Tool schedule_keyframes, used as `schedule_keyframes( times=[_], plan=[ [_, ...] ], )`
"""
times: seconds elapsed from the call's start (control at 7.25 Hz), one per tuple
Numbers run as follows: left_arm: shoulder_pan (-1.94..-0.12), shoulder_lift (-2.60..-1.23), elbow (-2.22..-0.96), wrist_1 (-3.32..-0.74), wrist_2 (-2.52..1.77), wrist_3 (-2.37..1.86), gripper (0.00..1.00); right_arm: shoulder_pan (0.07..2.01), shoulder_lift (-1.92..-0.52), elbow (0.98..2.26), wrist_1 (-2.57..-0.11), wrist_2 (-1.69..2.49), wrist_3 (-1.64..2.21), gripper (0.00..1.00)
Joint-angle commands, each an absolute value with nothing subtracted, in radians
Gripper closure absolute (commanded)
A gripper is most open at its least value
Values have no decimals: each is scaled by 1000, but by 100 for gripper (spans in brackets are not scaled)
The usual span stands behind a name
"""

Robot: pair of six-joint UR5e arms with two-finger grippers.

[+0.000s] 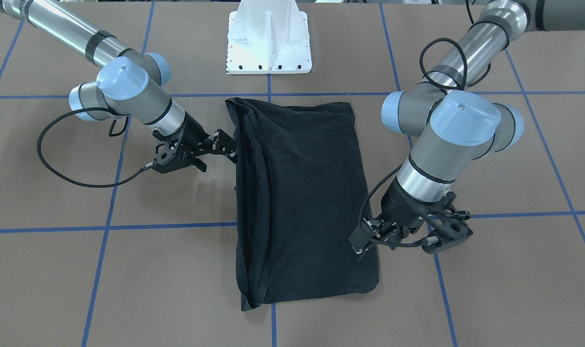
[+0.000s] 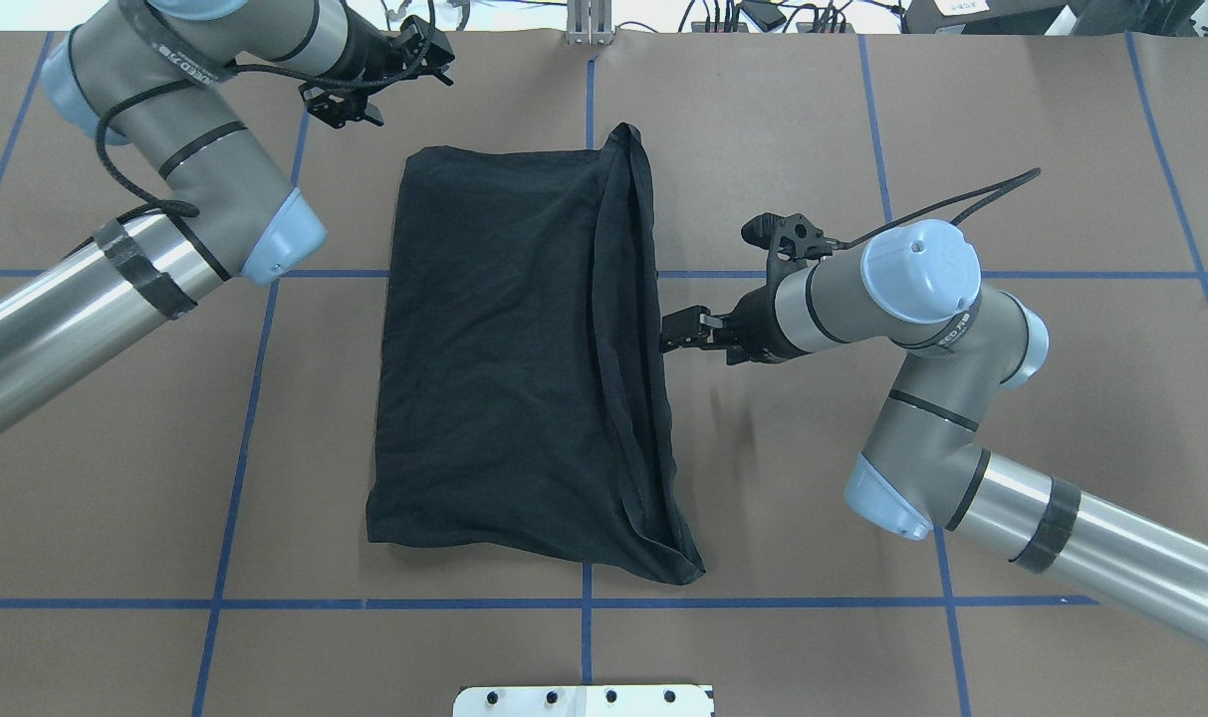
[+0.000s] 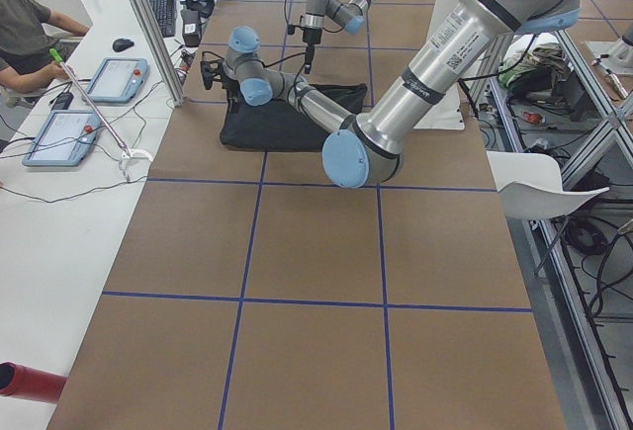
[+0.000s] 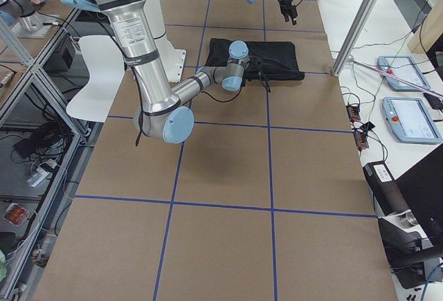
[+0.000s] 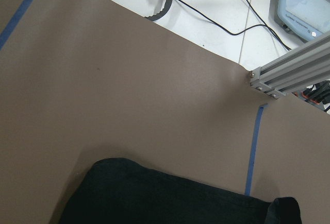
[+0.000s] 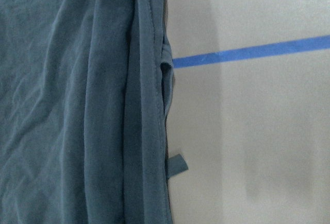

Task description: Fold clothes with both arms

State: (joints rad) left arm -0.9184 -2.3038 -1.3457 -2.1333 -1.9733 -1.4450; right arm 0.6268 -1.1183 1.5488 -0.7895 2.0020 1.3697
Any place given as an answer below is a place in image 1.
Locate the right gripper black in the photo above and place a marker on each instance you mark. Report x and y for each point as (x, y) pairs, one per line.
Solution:
(193, 131)

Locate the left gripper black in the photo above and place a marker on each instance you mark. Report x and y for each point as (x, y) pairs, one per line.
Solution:
(402, 206)

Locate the black graphic t-shirt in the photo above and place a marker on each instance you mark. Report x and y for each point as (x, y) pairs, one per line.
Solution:
(299, 188)

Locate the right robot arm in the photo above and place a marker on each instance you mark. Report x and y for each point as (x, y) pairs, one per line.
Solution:
(129, 83)

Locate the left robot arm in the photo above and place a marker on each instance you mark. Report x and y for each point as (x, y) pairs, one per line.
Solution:
(453, 127)

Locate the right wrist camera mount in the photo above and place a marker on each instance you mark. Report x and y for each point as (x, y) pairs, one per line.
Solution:
(171, 156)

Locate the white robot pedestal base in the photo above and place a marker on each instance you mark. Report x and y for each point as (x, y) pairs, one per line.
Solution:
(268, 37)

